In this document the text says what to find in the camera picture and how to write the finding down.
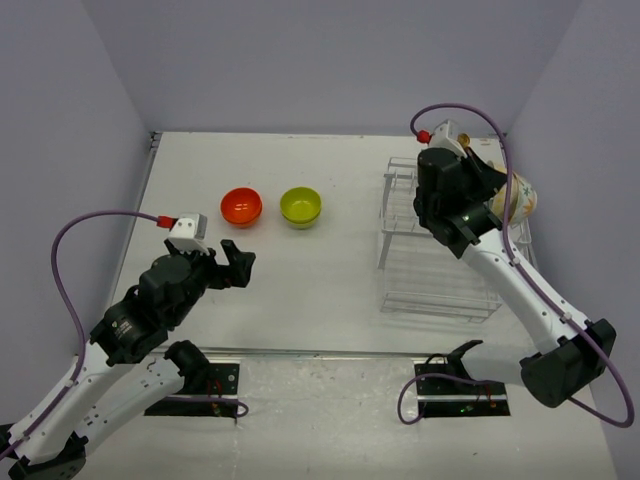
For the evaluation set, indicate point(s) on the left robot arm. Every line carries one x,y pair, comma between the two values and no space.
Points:
116,380

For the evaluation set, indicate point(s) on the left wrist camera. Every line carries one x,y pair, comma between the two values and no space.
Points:
188,233

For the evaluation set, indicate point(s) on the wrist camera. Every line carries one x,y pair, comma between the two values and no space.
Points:
188,233
445,136

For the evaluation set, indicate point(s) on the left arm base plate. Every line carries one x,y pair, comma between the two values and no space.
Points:
211,394

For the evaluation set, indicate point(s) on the yellow floral white bowl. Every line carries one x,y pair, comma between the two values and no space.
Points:
522,200

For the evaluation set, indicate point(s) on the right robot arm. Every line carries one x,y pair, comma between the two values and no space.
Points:
450,202

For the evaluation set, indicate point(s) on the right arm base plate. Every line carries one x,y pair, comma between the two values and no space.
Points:
442,398

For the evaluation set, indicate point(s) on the green bowl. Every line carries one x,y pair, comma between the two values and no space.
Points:
300,214
300,193

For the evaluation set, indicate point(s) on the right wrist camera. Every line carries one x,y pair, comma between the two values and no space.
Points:
445,136

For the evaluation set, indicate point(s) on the gold spoon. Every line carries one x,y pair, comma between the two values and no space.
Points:
464,140

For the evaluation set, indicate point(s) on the white wire dish rack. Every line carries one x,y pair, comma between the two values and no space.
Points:
417,274

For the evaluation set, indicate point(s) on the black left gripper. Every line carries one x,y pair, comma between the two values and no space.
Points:
239,271

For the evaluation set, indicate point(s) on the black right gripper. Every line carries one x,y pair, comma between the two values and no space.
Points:
488,179

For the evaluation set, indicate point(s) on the orange bowl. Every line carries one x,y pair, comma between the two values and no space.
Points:
242,192
241,213

